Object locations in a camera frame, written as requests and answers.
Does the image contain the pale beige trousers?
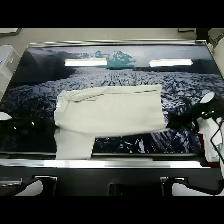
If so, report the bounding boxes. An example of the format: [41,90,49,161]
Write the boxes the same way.
[53,84,168,161]

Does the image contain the silver frame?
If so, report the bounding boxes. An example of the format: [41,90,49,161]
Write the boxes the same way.
[0,38,224,197]

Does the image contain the black cable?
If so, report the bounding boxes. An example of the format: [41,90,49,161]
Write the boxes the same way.
[209,116,224,158]

